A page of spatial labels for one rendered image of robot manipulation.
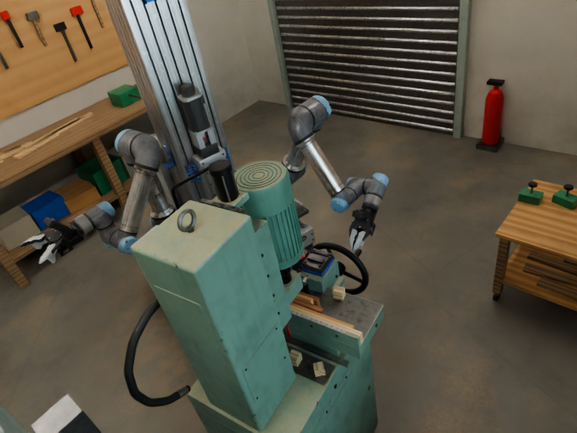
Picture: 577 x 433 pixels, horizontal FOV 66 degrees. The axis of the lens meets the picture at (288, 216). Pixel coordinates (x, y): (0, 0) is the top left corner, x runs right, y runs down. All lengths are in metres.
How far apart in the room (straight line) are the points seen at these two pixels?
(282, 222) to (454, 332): 1.66
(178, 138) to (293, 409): 1.21
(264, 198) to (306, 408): 0.72
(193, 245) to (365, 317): 0.77
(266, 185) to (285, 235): 0.19
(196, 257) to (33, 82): 3.48
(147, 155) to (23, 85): 2.61
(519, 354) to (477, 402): 0.38
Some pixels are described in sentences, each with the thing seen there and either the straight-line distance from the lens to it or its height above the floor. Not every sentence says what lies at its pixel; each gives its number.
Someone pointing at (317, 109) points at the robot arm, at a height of 1.38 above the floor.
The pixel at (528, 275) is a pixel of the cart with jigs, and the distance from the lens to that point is 2.87.
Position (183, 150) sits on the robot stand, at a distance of 2.10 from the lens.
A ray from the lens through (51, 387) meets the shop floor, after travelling 3.22.
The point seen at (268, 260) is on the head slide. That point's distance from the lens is 1.31.
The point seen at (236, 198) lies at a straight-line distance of 1.20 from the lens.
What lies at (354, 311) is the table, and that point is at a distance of 1.66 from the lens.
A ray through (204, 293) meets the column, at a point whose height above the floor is 1.45.
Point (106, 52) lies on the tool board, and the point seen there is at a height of 1.21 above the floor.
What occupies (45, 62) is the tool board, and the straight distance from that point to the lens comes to 4.42.
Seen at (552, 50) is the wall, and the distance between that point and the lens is 4.06.
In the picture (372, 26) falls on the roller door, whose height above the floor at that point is 0.97.
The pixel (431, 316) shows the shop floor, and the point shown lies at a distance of 2.82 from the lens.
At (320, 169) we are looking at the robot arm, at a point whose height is 1.17.
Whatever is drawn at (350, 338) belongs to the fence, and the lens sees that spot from 1.53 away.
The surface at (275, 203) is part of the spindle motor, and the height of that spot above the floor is 1.45.
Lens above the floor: 2.16
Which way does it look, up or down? 36 degrees down
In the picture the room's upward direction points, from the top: 12 degrees counter-clockwise
